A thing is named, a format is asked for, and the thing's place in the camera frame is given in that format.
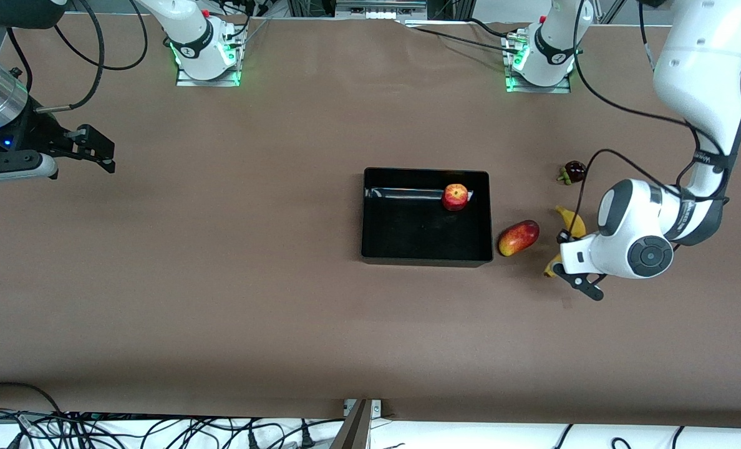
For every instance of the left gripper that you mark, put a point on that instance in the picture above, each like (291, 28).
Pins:
(562, 236)

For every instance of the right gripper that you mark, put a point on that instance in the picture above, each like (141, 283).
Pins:
(40, 133)

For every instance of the yellow banana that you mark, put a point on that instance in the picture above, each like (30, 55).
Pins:
(571, 219)

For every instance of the small red apple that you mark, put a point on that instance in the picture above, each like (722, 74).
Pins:
(455, 196)

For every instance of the black plastic box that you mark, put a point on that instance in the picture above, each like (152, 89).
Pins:
(408, 237)

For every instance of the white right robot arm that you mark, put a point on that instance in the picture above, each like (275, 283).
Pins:
(186, 28)

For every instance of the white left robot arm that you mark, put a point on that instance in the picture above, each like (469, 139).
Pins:
(695, 62)

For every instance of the red yellow mango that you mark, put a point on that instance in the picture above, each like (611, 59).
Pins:
(519, 237)

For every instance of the dark purple mangosteen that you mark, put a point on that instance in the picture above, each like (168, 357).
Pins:
(575, 170)

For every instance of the brown table mat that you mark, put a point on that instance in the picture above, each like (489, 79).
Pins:
(370, 343)

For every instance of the white power strip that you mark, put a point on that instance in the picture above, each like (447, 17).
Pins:
(380, 14)

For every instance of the black power plug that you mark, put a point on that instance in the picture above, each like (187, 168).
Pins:
(307, 440)
(253, 441)

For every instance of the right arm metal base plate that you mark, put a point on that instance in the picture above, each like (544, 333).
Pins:
(186, 82)

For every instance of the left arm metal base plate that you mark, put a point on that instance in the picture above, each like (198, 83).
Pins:
(564, 89)

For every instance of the silver table edge bracket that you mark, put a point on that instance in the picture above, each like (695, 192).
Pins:
(375, 408)

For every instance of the dark grey metal post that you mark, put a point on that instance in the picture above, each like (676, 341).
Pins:
(355, 430)

